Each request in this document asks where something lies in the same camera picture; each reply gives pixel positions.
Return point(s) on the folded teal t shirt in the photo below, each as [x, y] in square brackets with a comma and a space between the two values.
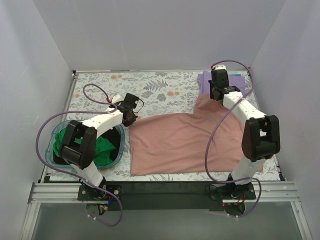
[235, 74]

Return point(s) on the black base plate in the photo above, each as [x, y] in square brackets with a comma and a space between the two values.
[178, 195]

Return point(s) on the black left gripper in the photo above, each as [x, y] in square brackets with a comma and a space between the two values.
[129, 117]

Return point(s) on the pink t shirt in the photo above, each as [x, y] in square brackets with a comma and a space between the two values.
[176, 142]

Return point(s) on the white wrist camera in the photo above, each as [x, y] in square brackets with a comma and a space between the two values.
[116, 99]
[219, 67]

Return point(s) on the aluminium frame rail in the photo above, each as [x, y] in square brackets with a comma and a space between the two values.
[271, 191]

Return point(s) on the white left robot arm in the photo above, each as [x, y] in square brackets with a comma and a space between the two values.
[78, 146]

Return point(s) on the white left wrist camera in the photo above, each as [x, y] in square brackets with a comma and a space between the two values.
[116, 99]

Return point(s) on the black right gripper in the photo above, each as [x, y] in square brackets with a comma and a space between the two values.
[215, 92]

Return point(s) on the folded purple t shirt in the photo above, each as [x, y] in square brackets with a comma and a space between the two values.
[204, 85]

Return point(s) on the green t shirt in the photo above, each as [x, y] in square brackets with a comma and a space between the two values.
[105, 152]

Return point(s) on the blue plastic basket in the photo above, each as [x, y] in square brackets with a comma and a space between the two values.
[115, 136]

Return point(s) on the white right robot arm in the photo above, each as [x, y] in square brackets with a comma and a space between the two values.
[261, 133]

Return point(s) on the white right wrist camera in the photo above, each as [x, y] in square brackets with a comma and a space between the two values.
[219, 67]

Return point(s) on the floral table mat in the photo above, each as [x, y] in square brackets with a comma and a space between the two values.
[163, 92]

